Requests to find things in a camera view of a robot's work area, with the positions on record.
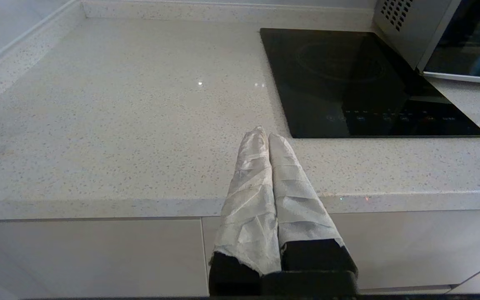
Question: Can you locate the black glass microwave door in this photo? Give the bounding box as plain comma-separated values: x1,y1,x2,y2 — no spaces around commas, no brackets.
417,0,480,86

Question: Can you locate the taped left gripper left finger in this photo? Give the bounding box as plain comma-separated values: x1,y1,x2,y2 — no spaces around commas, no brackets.
209,126,282,296

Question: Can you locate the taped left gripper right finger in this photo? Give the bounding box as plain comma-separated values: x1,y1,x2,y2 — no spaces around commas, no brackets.
268,133,359,273

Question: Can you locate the black induction cooktop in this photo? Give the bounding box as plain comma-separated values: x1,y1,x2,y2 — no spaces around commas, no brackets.
260,28,480,139

